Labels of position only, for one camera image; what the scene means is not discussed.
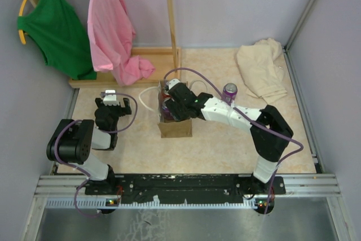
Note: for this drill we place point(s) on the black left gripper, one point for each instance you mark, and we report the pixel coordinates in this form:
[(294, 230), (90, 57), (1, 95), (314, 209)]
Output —
[(126, 110)]

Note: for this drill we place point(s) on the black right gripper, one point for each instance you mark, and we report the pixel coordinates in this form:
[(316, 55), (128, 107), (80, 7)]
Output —
[(172, 106)]

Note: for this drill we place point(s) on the purple Fanta soda can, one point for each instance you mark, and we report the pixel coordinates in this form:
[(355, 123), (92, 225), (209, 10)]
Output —
[(229, 93)]

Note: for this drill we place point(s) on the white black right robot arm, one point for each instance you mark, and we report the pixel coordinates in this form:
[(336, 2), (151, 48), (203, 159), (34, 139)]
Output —
[(267, 127)]

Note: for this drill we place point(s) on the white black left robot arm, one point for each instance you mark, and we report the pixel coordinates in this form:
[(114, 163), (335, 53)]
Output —
[(73, 140)]

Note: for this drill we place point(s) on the red Coke can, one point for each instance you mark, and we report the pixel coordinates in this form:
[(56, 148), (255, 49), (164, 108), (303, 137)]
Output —
[(165, 91)]

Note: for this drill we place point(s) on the pink t-shirt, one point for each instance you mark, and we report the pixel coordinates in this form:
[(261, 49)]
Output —
[(111, 35)]

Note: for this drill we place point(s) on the beige folded cloth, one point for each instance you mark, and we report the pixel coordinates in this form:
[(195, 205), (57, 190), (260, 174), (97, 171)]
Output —
[(262, 77)]

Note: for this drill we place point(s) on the green tank top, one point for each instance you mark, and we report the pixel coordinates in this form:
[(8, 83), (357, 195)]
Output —
[(55, 28)]

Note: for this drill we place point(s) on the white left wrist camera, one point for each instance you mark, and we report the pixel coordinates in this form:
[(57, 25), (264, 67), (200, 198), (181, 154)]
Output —
[(109, 98)]

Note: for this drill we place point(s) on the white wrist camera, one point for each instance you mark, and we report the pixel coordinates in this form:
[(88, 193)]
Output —
[(109, 98), (171, 83)]

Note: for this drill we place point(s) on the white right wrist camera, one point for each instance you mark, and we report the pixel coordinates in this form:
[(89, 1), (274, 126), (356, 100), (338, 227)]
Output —
[(171, 83)]

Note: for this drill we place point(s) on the canvas bag with rope handles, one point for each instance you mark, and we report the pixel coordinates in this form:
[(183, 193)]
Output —
[(168, 129)]

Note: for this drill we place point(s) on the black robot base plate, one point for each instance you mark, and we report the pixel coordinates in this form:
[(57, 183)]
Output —
[(193, 188)]

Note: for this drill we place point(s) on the aluminium frame rail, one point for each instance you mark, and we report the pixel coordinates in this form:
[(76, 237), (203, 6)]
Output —
[(68, 191)]

